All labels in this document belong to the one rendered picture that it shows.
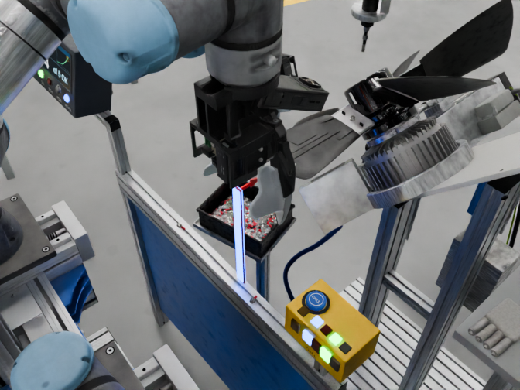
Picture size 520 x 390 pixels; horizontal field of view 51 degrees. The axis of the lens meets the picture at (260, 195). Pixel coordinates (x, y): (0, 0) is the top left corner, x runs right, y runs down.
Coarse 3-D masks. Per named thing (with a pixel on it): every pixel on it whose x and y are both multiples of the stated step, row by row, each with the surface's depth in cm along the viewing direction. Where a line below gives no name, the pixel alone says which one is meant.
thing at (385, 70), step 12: (384, 72) 127; (360, 84) 127; (372, 84) 126; (348, 96) 131; (360, 96) 128; (372, 96) 127; (360, 108) 129; (372, 108) 127; (384, 108) 128; (396, 108) 129; (408, 108) 127; (372, 120) 130; (384, 120) 128; (396, 120) 126; (372, 132) 128
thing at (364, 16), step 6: (384, 0) 104; (390, 0) 104; (354, 6) 108; (360, 6) 108; (378, 6) 108; (384, 6) 105; (354, 12) 107; (360, 12) 106; (366, 12) 106; (372, 12) 106; (378, 12) 106; (384, 12) 106; (360, 18) 106; (366, 18) 106; (372, 18) 105; (378, 18) 106; (384, 18) 107
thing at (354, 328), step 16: (320, 288) 109; (288, 304) 107; (304, 304) 106; (336, 304) 107; (288, 320) 109; (304, 320) 104; (336, 320) 104; (352, 320) 104; (368, 320) 104; (320, 336) 102; (352, 336) 102; (368, 336) 102; (336, 352) 100; (352, 352) 100; (368, 352) 106; (352, 368) 104
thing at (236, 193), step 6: (234, 192) 113; (234, 198) 114; (234, 204) 116; (240, 204) 114; (234, 210) 117; (240, 210) 115; (234, 216) 118; (240, 216) 117; (234, 222) 120; (240, 222) 118; (234, 228) 122; (240, 228) 120; (240, 234) 121; (240, 240) 123; (240, 246) 124; (240, 252) 126; (240, 258) 128; (240, 264) 130; (240, 270) 132; (240, 276) 134
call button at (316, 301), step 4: (312, 292) 107; (316, 292) 107; (320, 292) 107; (308, 296) 107; (312, 296) 107; (316, 296) 107; (320, 296) 107; (324, 296) 107; (308, 300) 106; (312, 300) 106; (316, 300) 106; (320, 300) 106; (324, 300) 106; (308, 304) 106; (312, 304) 105; (316, 304) 105; (320, 304) 105; (324, 304) 106; (312, 308) 105; (316, 308) 105; (320, 308) 105
